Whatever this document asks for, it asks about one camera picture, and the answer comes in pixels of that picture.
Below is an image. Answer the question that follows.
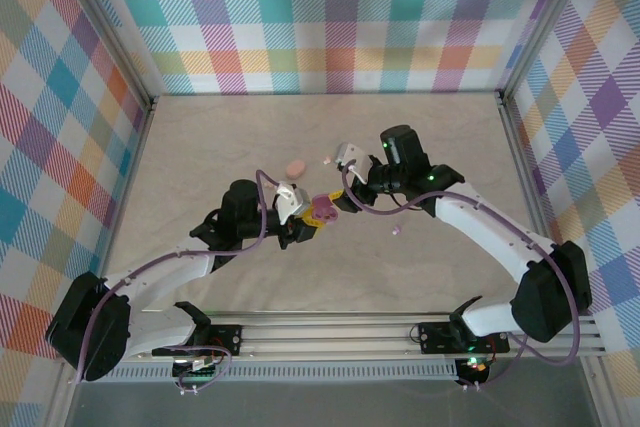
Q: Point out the grey slotted cable duct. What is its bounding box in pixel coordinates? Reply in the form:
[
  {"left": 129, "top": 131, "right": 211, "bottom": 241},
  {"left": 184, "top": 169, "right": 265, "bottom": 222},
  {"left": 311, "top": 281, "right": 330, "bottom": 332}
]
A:
[{"left": 107, "top": 364, "right": 460, "bottom": 384}]

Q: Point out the aluminium side rail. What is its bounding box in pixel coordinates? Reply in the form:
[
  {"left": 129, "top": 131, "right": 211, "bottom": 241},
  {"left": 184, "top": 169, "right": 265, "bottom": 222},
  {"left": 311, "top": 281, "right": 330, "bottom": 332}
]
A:
[
  {"left": 497, "top": 91, "right": 626, "bottom": 427},
  {"left": 47, "top": 96, "right": 159, "bottom": 427}
]

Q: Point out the plaid fabric backdrop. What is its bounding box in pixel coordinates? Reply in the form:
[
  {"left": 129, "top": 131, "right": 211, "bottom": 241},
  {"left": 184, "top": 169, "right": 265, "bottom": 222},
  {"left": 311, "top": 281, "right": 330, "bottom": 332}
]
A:
[
  {"left": 0, "top": 0, "right": 151, "bottom": 427},
  {"left": 504, "top": 0, "right": 640, "bottom": 427},
  {"left": 79, "top": 0, "right": 566, "bottom": 96}
]

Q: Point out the green control board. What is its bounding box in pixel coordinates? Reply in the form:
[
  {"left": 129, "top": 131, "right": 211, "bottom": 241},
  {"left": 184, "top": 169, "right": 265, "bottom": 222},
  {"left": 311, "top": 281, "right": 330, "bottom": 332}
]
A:
[
  {"left": 172, "top": 357, "right": 224, "bottom": 383},
  {"left": 457, "top": 355, "right": 494, "bottom": 379}
]

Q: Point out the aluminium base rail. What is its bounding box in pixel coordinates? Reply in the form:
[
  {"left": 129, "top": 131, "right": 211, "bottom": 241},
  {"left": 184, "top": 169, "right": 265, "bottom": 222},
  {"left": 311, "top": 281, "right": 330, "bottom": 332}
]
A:
[{"left": 124, "top": 311, "right": 609, "bottom": 362}]

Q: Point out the aluminium frame post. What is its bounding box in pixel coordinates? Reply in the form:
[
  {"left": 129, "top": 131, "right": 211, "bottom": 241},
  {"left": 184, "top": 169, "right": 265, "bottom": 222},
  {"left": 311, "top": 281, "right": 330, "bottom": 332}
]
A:
[
  {"left": 494, "top": 0, "right": 599, "bottom": 108},
  {"left": 59, "top": 0, "right": 159, "bottom": 116}
]

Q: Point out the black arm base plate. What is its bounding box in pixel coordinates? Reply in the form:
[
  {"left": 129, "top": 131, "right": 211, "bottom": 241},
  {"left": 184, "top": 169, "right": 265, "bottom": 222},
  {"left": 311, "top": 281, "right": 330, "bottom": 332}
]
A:
[
  {"left": 152, "top": 324, "right": 245, "bottom": 359},
  {"left": 417, "top": 320, "right": 511, "bottom": 356}
]

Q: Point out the purple earbud charging case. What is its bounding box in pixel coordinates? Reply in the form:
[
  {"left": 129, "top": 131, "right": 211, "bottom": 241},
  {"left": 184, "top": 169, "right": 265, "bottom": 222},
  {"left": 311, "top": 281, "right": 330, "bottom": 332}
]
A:
[{"left": 310, "top": 195, "right": 341, "bottom": 224}]

